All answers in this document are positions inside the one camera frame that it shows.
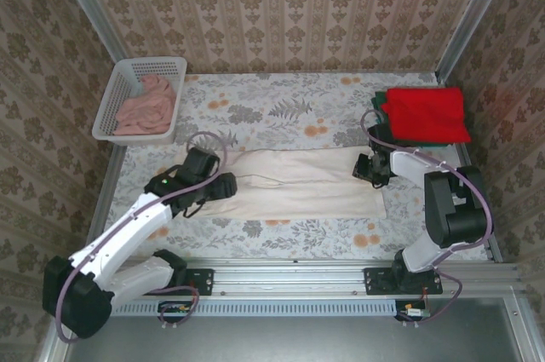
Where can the cream t-shirt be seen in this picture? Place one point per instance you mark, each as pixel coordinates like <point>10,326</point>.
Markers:
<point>306,187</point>

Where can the red t-shirt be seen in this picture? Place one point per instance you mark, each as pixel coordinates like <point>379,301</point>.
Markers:
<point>426,115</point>

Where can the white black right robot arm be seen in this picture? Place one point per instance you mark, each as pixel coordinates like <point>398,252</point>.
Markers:
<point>409,164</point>

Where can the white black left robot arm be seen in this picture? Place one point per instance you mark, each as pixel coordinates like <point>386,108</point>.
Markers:
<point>123,230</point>

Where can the green folded t-shirt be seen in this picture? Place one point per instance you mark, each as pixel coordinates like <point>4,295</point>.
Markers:
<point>378,104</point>

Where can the pink t-shirt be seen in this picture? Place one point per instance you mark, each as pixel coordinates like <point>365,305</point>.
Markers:
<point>145,115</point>

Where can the floral tablecloth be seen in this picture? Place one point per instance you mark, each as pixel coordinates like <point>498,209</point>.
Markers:
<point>298,243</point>

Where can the white plastic basket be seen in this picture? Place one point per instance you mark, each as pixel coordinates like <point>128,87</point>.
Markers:
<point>127,76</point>

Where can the small circuit board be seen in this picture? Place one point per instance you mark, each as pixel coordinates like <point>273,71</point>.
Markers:
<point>181,308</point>
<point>415,313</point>

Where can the grey metal panel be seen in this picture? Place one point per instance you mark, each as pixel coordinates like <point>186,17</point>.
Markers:
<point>277,340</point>

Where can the aluminium side rail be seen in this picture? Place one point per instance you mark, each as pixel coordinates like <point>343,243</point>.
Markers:
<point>115,164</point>
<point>493,251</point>

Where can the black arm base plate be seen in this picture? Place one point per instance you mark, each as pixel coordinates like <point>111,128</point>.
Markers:
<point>204,283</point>
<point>374,283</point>

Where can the aluminium front rail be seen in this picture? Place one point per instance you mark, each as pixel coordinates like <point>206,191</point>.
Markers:
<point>289,277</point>

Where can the aluminium corner post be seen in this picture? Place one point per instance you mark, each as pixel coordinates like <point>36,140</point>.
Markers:
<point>89,4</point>
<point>480,4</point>

